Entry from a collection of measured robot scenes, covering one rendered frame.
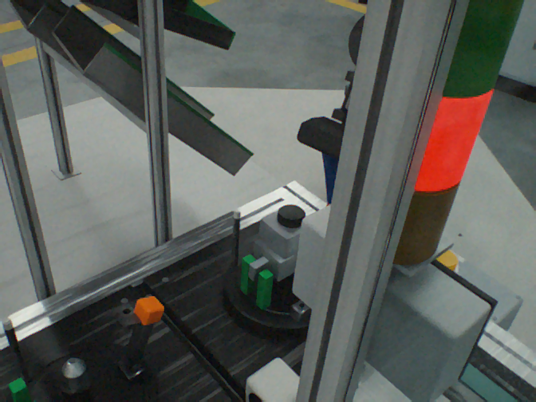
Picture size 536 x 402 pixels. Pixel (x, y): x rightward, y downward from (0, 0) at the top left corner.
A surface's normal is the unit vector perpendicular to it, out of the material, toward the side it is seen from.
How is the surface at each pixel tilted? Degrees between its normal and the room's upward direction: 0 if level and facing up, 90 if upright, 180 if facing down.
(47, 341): 0
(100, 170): 0
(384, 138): 90
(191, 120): 90
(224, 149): 90
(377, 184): 90
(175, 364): 0
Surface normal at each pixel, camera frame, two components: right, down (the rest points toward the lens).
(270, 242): -0.75, 0.36
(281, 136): 0.07, -0.79
